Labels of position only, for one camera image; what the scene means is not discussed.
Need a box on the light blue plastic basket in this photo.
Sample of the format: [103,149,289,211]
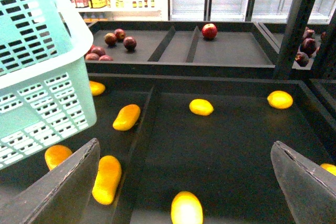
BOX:
[1,0,97,168]

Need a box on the red apple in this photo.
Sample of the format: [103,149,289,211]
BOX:
[202,23,217,40]

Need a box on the yellow lemon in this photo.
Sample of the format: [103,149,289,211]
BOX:
[171,191,204,224]
[267,90,293,110]
[189,99,214,116]
[320,163,336,176]

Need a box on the dark purple fruit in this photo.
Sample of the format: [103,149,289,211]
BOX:
[104,33,118,47]
[114,28,126,41]
[123,36,137,51]

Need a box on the yellow mango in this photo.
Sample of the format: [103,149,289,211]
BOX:
[44,145,72,170]
[112,104,141,131]
[89,81,106,97]
[92,155,122,205]

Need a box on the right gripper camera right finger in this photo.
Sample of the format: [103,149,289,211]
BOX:
[270,141,335,223]

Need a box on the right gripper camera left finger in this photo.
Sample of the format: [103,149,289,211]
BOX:
[1,138,100,223]

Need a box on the black upper produce tray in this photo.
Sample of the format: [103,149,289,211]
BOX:
[87,21,277,79]

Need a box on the black produce tray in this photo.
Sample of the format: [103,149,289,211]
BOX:
[1,73,335,223]
[87,21,277,79]

